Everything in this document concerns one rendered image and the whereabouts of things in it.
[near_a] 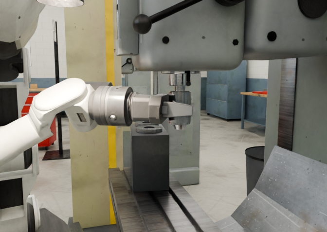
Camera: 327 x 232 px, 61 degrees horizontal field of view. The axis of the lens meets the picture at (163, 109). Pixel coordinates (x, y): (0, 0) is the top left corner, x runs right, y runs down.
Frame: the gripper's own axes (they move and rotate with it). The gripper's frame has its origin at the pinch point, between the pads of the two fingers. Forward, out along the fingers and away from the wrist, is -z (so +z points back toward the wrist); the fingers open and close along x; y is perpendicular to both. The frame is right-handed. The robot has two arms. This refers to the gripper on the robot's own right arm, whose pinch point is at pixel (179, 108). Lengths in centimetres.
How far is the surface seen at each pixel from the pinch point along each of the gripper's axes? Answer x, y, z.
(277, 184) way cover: 21.0, 23.1, -26.0
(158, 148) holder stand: 26.6, 16.4, 9.3
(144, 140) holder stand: 25.2, 13.8, 13.7
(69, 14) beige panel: 144, -51, 100
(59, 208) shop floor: 180, 125, 136
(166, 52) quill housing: -11.6, -10.9, 1.3
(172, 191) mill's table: 27.5, 30.8, 4.5
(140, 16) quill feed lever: -17.0, -15.6, 4.4
